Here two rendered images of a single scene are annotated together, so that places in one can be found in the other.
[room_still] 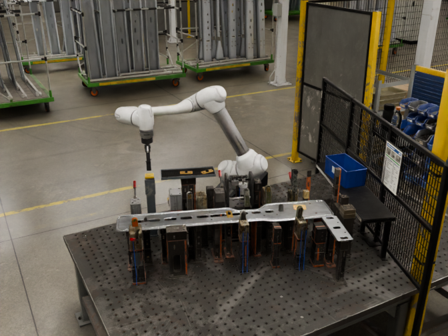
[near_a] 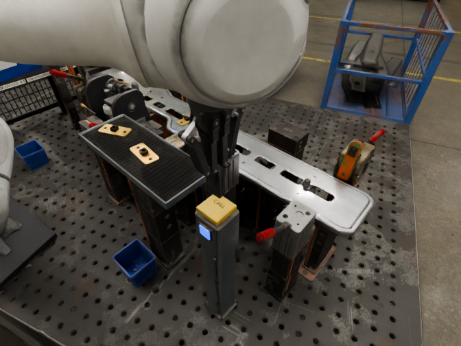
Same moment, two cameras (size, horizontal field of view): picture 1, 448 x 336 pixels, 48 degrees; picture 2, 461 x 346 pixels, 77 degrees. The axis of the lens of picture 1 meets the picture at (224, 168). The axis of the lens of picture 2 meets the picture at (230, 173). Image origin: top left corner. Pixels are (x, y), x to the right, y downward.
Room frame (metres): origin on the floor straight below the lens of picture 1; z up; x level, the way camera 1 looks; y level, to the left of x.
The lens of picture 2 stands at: (3.29, 0.82, 1.61)
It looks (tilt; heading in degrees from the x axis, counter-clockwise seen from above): 43 degrees down; 231
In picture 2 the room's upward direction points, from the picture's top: straight up
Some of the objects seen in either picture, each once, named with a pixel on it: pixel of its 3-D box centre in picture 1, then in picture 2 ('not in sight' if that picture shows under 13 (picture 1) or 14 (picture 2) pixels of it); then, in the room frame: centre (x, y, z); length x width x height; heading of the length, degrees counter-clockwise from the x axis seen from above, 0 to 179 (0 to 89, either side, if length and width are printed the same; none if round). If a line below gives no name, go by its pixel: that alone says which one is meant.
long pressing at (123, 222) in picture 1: (226, 215); (192, 121); (2.81, -0.02, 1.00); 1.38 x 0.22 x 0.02; 99
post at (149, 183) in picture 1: (151, 206); (219, 267); (3.07, 0.50, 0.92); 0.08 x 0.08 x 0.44; 9
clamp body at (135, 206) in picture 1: (137, 225); (286, 255); (2.89, 0.57, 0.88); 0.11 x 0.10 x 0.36; 9
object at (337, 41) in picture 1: (331, 97); not in sight; (5.51, -1.21, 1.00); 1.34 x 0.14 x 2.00; 28
